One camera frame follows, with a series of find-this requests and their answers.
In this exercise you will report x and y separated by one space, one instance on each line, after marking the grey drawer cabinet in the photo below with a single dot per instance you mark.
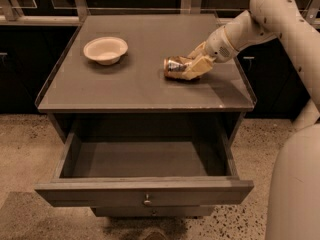
131 99

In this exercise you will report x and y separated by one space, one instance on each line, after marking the open grey top drawer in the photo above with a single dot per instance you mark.
174 172

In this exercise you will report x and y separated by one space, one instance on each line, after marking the white paper bowl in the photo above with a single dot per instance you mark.
105 50

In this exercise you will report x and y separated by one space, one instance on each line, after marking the lower grey drawer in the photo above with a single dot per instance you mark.
164 211

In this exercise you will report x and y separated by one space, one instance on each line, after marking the orange soda can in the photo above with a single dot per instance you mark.
175 66

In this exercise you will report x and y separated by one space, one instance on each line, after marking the metal drawer knob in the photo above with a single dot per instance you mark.
147 201

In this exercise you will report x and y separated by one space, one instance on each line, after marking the metal cabinet handle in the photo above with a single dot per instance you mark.
248 60

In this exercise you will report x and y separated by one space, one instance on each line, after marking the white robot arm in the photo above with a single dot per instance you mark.
294 197

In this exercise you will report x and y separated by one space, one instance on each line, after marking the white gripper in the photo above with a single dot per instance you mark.
218 46

